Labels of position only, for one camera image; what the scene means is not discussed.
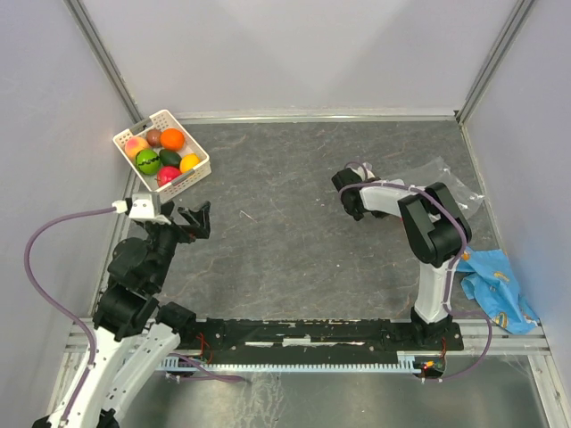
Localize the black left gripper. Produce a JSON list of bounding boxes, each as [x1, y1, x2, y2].
[[145, 199, 211, 288]]

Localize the clear zip top bag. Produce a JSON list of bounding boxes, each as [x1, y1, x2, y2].
[[386, 157, 484, 219]]

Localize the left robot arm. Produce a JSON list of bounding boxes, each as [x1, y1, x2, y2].
[[34, 193, 211, 427]]

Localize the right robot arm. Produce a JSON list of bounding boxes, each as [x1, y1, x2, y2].
[[331, 167, 472, 349]]

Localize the red apple toy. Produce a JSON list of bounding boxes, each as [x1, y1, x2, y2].
[[156, 166, 181, 187]]

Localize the yellow lemon toy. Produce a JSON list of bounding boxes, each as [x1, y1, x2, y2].
[[178, 153, 201, 174]]

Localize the dark green avocado toy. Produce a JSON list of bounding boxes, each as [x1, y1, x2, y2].
[[159, 149, 182, 169]]

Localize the green watermelon toy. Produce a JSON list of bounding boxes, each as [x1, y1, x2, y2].
[[135, 149, 161, 176]]

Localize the white plastic basket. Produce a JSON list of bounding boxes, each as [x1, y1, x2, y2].
[[113, 110, 211, 202]]

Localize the orange toy fruit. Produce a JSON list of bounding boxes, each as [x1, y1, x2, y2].
[[160, 128, 186, 152]]

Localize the brown toy fruit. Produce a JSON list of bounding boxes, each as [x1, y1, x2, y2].
[[145, 129, 161, 147]]

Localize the peach toy fruit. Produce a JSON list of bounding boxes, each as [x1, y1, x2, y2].
[[124, 136, 151, 160]]

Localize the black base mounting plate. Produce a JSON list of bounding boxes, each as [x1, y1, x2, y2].
[[178, 318, 464, 367]]

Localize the blue patterned cloth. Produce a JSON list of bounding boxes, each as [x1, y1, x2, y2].
[[457, 247, 540, 334]]

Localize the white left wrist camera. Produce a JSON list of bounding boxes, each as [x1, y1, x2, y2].
[[112, 193, 171, 225]]

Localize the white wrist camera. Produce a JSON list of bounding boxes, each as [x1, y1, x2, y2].
[[112, 193, 171, 225], [360, 162, 376, 180]]

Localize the aluminium frame rail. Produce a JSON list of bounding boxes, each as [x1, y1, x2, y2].
[[65, 318, 551, 357]]

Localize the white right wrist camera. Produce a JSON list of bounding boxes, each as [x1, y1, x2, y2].
[[360, 162, 376, 180]]

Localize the light blue cable duct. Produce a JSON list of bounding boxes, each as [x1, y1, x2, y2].
[[162, 350, 425, 374]]

